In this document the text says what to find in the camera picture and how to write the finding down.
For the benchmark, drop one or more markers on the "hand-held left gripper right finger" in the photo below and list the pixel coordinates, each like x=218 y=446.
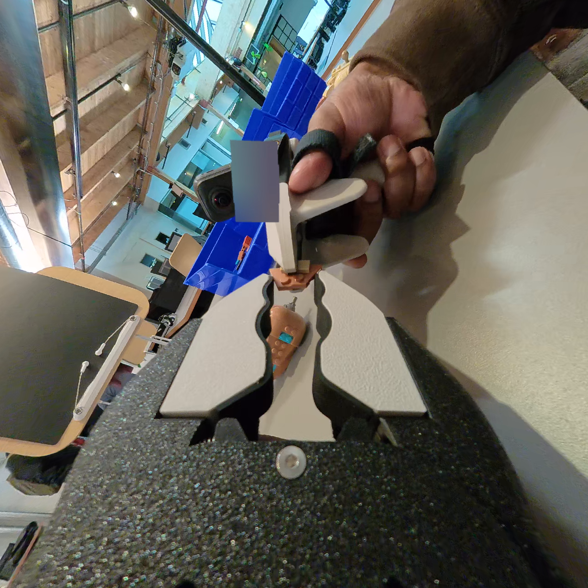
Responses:
x=363 y=353

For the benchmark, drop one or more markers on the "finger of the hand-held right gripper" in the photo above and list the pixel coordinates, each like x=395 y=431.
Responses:
x=282 y=229

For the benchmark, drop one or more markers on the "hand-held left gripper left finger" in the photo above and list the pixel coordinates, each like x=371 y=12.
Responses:
x=220 y=353

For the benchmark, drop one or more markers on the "small tan brick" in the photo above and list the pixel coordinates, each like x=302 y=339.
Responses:
x=303 y=265

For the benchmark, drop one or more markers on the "brown brick plate assembly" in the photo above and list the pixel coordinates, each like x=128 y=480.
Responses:
x=294 y=280

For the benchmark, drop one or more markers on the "person's right forearm brown sleeve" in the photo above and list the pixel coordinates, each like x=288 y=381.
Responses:
x=459 y=46

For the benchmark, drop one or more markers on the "grey desk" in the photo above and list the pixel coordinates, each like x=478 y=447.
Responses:
x=505 y=229

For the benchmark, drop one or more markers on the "person's right hand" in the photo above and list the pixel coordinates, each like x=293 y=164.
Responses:
x=381 y=110

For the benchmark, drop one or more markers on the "pile of brown loose bricks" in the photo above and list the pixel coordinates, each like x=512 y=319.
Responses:
x=243 y=250

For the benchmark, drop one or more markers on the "blue plastic bin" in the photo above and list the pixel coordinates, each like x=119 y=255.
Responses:
x=234 y=262

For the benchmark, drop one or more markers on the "brown rounded brick model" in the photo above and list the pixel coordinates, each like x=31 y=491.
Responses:
x=287 y=337

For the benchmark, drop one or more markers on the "stack of blue bins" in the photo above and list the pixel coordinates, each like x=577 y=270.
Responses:
x=289 y=96

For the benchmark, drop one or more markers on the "beige brick figure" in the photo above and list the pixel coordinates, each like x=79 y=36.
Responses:
x=337 y=73

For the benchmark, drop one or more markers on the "wood-edged black board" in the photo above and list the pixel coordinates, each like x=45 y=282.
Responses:
x=46 y=349

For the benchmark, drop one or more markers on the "silver ventilation duct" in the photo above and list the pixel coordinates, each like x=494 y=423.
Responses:
x=27 y=138

